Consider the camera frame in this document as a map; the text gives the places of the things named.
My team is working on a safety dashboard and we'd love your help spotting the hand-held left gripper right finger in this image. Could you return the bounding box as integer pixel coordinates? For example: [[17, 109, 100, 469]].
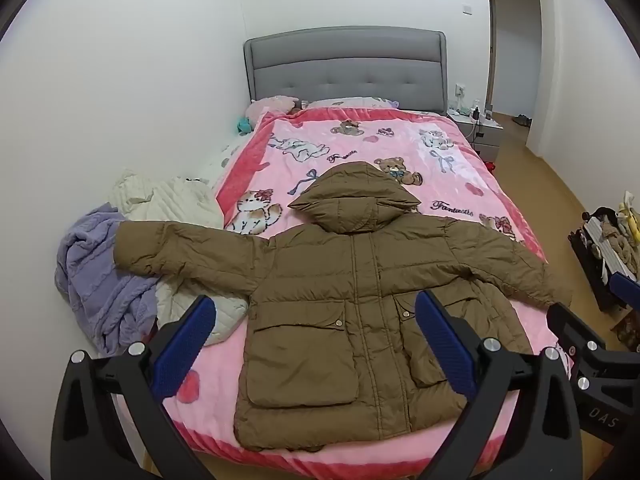
[[415, 290, 583, 480]]

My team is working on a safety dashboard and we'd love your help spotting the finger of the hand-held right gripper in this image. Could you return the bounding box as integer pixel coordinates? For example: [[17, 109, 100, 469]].
[[609, 271, 640, 309], [546, 302, 608, 361]]

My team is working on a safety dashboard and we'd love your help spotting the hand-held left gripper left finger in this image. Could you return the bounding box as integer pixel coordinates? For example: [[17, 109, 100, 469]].
[[50, 294, 218, 480]]

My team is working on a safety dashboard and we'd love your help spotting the brown hooded puffer jacket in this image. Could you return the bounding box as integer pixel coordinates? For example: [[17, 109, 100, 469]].
[[114, 161, 573, 453]]

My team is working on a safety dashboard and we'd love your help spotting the black toy rack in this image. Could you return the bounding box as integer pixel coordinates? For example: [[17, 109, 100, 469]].
[[567, 205, 640, 311]]

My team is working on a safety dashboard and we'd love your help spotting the grey white box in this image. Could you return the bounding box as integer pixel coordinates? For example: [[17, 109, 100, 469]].
[[585, 217, 638, 281]]

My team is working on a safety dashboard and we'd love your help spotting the brown patterned item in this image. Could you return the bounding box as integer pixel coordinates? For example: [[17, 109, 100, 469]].
[[612, 310, 640, 352]]

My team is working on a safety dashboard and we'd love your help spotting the brown plush toy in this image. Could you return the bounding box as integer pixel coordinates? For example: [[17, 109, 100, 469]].
[[600, 220, 632, 261]]

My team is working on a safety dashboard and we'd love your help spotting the yellow plush toy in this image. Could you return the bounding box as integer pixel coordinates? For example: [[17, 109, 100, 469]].
[[617, 191, 640, 246]]

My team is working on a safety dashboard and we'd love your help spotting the purple knit blanket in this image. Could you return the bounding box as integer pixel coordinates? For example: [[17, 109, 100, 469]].
[[55, 205, 161, 358]]

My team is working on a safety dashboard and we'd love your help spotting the white quilted cloth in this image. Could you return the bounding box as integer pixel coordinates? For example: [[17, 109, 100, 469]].
[[145, 177, 249, 347]]

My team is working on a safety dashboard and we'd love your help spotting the cream ribbed cloth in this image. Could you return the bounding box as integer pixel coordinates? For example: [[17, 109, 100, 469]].
[[107, 169, 161, 223]]

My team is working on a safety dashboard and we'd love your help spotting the white dotted bed sheet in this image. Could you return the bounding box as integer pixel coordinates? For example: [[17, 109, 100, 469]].
[[207, 135, 246, 191]]

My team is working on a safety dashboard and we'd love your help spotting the grey white nightstand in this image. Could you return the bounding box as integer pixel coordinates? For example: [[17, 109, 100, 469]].
[[446, 110, 503, 158]]

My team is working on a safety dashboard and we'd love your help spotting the pink printed blanket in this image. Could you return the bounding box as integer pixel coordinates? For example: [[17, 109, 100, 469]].
[[150, 107, 571, 466]]

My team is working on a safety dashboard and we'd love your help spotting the pink pillow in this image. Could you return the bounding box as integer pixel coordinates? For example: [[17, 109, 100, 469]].
[[245, 96, 301, 121]]

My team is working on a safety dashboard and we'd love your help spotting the patterned pillow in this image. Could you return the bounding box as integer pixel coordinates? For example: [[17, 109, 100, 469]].
[[305, 96, 401, 111]]

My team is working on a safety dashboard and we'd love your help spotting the wooden door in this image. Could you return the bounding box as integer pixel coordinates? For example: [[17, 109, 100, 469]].
[[487, 0, 498, 106]]

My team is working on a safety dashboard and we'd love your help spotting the grey upholstered headboard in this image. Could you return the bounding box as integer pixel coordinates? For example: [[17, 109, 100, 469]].
[[243, 31, 447, 116]]

